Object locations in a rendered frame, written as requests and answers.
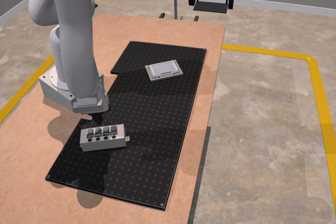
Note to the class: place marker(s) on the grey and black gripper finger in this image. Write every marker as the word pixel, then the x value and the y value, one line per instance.
pixel 99 116
pixel 94 115

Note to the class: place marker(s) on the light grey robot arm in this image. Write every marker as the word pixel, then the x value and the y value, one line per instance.
pixel 73 53

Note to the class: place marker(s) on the white operator panel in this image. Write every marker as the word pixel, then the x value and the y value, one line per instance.
pixel 105 137

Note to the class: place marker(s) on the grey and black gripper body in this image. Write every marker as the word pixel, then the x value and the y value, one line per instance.
pixel 102 95

